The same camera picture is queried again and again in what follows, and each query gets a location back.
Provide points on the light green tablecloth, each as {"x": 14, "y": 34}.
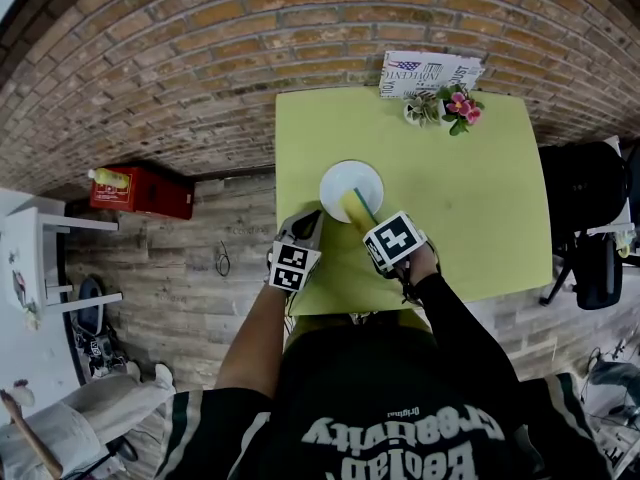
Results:
{"x": 475, "y": 203}

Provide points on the person's right hand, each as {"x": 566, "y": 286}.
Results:
{"x": 425, "y": 265}

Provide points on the wooden stick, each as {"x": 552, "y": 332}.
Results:
{"x": 32, "y": 435}

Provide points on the white round plate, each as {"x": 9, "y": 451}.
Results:
{"x": 345, "y": 178}

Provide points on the pink flower in white pot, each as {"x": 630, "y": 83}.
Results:
{"x": 462, "y": 108}

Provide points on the succulent in white pot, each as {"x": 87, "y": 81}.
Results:
{"x": 421, "y": 109}

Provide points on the printed white sign board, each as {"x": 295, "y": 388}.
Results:
{"x": 425, "y": 70}

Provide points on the yellow green sponge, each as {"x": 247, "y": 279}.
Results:
{"x": 357, "y": 208}

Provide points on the black backpack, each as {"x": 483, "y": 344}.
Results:
{"x": 597, "y": 275}

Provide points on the grey oval device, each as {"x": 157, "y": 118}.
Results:
{"x": 91, "y": 303}

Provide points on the black floor fan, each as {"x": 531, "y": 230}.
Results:
{"x": 125, "y": 449}

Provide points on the yellow drink bottle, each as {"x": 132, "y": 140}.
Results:
{"x": 110, "y": 177}

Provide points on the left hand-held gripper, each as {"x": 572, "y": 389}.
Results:
{"x": 292, "y": 268}

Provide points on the person's left forearm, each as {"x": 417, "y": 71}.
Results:
{"x": 255, "y": 343}

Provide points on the person's right forearm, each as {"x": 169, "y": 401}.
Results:
{"x": 460, "y": 323}

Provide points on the black office chair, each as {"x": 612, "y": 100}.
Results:
{"x": 580, "y": 188}

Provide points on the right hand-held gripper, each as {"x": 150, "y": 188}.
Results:
{"x": 395, "y": 240}

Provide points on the person's black printed shirt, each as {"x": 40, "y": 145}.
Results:
{"x": 380, "y": 398}

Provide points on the red box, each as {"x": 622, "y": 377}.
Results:
{"x": 155, "y": 195}

